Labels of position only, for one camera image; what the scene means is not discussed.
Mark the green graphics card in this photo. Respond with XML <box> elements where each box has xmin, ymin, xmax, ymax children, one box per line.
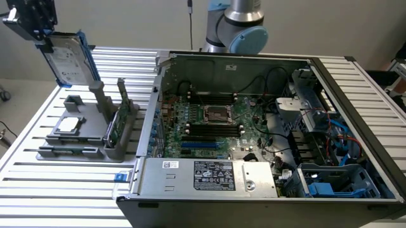
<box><xmin>103</xmin><ymin>77</ymin><xmax>135</xmax><ymax>148</ymax></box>

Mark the silver power supply unit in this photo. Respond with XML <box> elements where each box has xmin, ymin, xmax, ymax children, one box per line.
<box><xmin>137</xmin><ymin>157</ymin><xmax>280</xmax><ymax>199</ymax></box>

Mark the disk bay with blue clips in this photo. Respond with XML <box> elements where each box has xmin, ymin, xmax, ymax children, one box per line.
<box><xmin>297</xmin><ymin>162</ymin><xmax>383</xmax><ymax>199</ymax></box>

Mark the CPU chip with silver lid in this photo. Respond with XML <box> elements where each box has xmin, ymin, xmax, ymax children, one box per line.
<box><xmin>59</xmin><ymin>117</ymin><xmax>81</xmax><ymax>132</ymax></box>

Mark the blue expansion slot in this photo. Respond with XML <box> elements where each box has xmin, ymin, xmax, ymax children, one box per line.
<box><xmin>181</xmin><ymin>141</ymin><xmax>217</xmax><ymax>148</ymax></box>

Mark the green motherboard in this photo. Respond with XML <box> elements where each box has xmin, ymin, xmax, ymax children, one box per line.
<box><xmin>154</xmin><ymin>94</ymin><xmax>282</xmax><ymax>165</ymax></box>

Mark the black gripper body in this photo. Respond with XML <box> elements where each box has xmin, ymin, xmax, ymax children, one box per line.
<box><xmin>2</xmin><ymin>0</ymin><xmax>59</xmax><ymax>41</ymax></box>

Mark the open black PC case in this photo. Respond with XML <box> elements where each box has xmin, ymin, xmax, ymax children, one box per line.
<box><xmin>115</xmin><ymin>50</ymin><xmax>406</xmax><ymax>228</ymax></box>

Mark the black RAM slot bank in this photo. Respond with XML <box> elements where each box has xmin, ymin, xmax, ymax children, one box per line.
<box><xmin>186</xmin><ymin>123</ymin><xmax>246</xmax><ymax>137</ymax></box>
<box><xmin>188</xmin><ymin>90</ymin><xmax>240</xmax><ymax>104</ymax></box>

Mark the black wire loop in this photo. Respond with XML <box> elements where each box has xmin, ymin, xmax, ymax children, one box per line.
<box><xmin>237</xmin><ymin>66</ymin><xmax>292</xmax><ymax>98</ymax></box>

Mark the black hanging wall cable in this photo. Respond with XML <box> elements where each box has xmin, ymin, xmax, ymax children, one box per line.
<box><xmin>188</xmin><ymin>0</ymin><xmax>196</xmax><ymax>49</ymax></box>

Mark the background equipment with white frame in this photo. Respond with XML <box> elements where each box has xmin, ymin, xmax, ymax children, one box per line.
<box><xmin>384</xmin><ymin>46</ymin><xmax>406</xmax><ymax>98</ymax></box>

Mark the red wire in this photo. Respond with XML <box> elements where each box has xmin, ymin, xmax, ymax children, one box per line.
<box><xmin>329</xmin><ymin>118</ymin><xmax>366</xmax><ymax>150</ymax></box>

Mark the silver metal drive cage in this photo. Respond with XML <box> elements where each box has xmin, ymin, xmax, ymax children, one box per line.
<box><xmin>276</xmin><ymin>68</ymin><xmax>338</xmax><ymax>133</ymax></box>

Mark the hard disk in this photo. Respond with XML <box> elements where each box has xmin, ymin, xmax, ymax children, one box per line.
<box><xmin>38</xmin><ymin>28</ymin><xmax>102</xmax><ymax>89</ymax></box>

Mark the grey parts rack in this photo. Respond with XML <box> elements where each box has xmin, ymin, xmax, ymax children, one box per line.
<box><xmin>37</xmin><ymin>80</ymin><xmax>141</xmax><ymax>163</ymax></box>

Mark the blue case latch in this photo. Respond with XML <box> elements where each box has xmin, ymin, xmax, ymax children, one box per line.
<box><xmin>114</xmin><ymin>171</ymin><xmax>129</xmax><ymax>184</ymax></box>

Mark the CPU socket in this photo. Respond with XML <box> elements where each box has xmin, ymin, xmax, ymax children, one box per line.
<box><xmin>201</xmin><ymin>104</ymin><xmax>236</xmax><ymax>124</ymax></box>

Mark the blue data wire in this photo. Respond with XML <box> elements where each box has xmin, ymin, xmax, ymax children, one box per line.
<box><xmin>326</xmin><ymin>116</ymin><xmax>353</xmax><ymax>167</ymax></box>

